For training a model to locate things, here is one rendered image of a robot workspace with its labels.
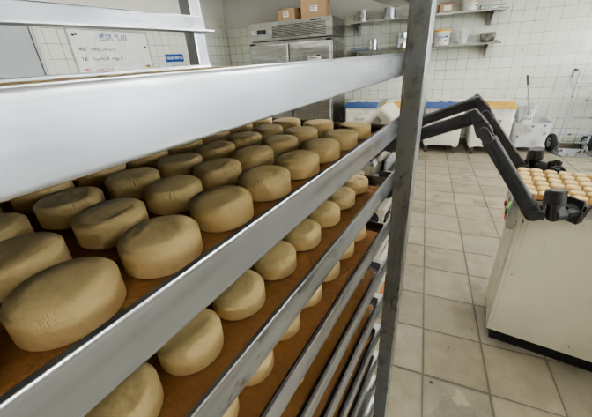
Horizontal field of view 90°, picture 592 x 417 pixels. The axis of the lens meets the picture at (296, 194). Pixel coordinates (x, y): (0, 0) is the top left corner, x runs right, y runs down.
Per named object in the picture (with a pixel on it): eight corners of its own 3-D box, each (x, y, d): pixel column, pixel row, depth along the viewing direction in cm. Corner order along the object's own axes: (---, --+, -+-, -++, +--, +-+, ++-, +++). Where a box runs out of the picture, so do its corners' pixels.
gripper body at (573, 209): (588, 201, 114) (573, 204, 113) (580, 224, 118) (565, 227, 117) (570, 194, 120) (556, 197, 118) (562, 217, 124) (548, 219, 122)
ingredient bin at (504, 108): (465, 154, 460) (475, 103, 428) (462, 144, 512) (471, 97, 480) (506, 157, 439) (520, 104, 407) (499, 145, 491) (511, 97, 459)
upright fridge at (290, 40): (344, 138, 586) (344, 19, 500) (331, 152, 511) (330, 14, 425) (279, 136, 636) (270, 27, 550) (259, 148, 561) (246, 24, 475)
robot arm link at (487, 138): (476, 130, 130) (473, 131, 121) (490, 122, 126) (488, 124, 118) (527, 216, 127) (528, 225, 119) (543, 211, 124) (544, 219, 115)
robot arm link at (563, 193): (526, 212, 126) (526, 219, 120) (528, 185, 124) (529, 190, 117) (563, 214, 119) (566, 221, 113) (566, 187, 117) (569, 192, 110)
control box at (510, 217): (510, 209, 162) (517, 185, 157) (513, 229, 144) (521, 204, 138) (502, 207, 164) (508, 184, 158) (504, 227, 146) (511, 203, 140)
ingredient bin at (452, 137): (420, 152, 482) (426, 103, 450) (421, 142, 535) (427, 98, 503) (457, 154, 462) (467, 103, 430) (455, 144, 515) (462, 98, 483)
